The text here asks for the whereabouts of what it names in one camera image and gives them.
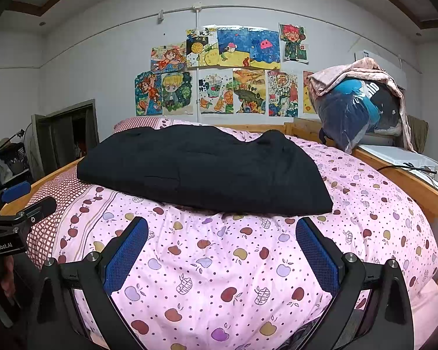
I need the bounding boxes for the black puffer jacket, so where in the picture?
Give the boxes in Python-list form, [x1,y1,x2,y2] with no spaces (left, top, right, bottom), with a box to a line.
[77,125,333,216]

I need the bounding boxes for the blue clothes in plastic bag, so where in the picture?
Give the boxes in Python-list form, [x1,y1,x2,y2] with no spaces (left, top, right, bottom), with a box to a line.
[312,78,403,153]

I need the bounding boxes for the person left hand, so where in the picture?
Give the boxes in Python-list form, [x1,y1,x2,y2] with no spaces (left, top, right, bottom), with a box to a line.
[0,256,15,298]

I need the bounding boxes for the dark doorway wardrobe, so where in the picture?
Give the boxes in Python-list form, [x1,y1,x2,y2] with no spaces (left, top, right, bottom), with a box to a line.
[25,99,100,180]

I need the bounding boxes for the pink apple print quilt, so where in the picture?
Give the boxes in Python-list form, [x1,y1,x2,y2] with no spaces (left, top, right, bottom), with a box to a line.
[28,118,438,349]

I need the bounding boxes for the yellow bear drawing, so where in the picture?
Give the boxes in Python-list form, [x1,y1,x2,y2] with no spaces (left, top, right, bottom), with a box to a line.
[303,70,316,115]

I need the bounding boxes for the red hair girl drawing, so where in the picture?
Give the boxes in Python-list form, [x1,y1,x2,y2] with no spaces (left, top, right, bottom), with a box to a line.
[134,71,163,116]

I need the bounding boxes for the colourful doodle drawing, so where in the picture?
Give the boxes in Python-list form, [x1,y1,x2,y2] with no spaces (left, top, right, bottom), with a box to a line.
[267,70,299,118]

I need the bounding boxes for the blond boy drawing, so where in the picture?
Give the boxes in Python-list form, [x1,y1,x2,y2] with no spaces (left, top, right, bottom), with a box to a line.
[161,71,193,116]

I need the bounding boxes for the orange landscape drawing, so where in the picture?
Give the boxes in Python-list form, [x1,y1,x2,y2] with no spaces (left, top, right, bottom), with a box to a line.
[232,68,267,115]

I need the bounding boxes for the mermaid girl drawing upper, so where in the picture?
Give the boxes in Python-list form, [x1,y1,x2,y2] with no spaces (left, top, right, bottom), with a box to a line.
[150,42,187,74]

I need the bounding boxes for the fish and cup drawing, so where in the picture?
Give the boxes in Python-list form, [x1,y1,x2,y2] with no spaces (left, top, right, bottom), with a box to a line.
[199,69,234,115]

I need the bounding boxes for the pink floral blanket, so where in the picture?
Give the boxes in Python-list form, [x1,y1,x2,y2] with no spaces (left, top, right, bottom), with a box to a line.
[308,58,415,151]

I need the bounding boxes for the white air conditioner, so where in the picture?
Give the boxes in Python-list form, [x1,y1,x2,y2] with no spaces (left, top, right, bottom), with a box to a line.
[354,50,407,91]

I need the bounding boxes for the sun and stars drawing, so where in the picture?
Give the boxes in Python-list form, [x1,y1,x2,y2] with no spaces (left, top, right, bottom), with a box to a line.
[186,26,220,68]

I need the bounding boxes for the red hair soldier drawing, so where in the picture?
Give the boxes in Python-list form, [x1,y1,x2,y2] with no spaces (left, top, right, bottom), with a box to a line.
[279,24,308,64]

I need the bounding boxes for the blue sea yellow sand painting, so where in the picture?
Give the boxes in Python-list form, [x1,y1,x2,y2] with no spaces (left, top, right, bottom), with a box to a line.
[217,26,281,70]

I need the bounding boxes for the wooden bed frame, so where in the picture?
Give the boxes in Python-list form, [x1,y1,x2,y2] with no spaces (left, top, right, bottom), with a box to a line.
[0,117,438,291]

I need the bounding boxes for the black cable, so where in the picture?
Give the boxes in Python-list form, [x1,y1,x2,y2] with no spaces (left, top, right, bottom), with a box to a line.
[376,163,438,175]

